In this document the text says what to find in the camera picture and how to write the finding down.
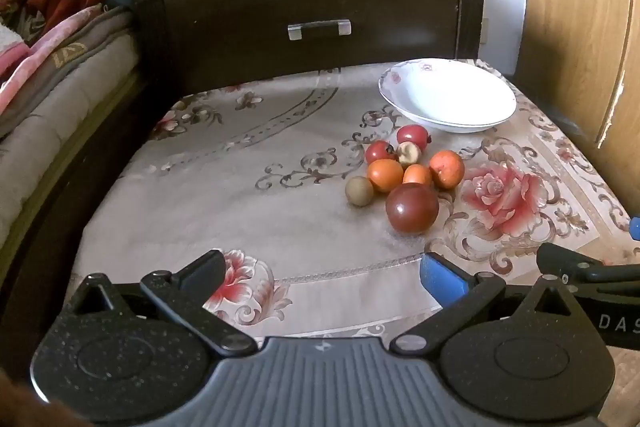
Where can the tan round longan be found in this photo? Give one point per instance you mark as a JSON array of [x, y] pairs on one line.
[[359, 191]]

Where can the small red tomato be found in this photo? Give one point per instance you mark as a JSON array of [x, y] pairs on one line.
[[378, 152], [413, 135]]

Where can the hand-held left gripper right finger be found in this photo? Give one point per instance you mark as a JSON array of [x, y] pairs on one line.
[[442, 279]]

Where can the beige mattress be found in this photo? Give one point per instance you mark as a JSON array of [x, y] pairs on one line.
[[60, 107]]

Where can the wooden wardrobe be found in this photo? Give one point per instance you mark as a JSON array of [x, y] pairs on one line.
[[575, 32]]

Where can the floral tablecloth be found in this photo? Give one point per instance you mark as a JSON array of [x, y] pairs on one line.
[[225, 187]]

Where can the dark wooden bed frame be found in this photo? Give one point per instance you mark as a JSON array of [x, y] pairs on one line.
[[50, 217]]

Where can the white floral plate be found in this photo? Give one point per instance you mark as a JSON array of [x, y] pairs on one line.
[[450, 97]]

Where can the brown peeled longan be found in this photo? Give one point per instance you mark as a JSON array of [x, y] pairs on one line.
[[409, 153]]

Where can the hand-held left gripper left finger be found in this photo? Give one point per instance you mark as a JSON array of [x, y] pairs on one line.
[[202, 269]]

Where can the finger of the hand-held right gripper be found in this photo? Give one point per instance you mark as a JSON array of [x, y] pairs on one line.
[[636, 228], [565, 259]]

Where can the dark wooden nightstand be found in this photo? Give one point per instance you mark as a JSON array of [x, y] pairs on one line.
[[250, 32]]

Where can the dark red tomato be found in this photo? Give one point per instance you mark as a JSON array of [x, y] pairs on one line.
[[412, 208]]

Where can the small orange tangerine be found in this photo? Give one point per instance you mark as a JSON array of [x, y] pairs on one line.
[[417, 175]]

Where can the pink striped blanket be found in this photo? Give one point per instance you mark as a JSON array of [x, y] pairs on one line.
[[45, 52]]

